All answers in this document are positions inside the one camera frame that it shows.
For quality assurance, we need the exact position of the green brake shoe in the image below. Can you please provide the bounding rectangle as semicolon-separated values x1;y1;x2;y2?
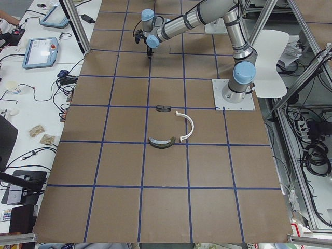
148;136;176;149

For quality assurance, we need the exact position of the black brake pad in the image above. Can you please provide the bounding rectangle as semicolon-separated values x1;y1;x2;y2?
156;105;171;113

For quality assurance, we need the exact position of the white plastic chair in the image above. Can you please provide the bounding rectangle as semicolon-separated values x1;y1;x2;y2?
253;30;289;98

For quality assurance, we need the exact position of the black power adapter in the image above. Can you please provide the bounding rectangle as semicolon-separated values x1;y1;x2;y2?
81;14;95;23

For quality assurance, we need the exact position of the near blue teach pendant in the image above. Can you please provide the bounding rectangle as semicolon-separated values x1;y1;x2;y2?
22;37;59;69

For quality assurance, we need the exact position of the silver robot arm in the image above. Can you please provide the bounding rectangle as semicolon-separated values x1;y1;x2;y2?
133;0;257;103

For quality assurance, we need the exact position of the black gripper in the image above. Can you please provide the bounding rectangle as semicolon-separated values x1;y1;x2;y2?
146;45;153;59

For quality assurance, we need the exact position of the white tape roll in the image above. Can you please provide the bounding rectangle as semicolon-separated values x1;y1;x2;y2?
5;81;21;94

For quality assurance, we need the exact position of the aluminium frame post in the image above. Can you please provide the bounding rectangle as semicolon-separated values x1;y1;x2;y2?
59;0;91;54

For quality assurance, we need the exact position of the black monitor stand base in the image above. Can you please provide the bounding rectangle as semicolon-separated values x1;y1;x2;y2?
1;170;47;205

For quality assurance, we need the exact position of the blue teach pendant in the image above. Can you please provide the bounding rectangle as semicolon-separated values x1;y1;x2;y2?
22;37;59;69
39;6;68;29

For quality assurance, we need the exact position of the white plastic arc part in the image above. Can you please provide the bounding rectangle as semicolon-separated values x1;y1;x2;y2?
175;110;196;142

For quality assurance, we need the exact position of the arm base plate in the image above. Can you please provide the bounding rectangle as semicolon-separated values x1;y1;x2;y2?
204;18;228;35
212;79;256;111

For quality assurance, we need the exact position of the far blue teach pendant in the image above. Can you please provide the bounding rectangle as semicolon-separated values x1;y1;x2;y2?
39;6;68;29

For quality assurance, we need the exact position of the bag of small parts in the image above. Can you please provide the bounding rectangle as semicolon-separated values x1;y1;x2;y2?
29;124;46;137

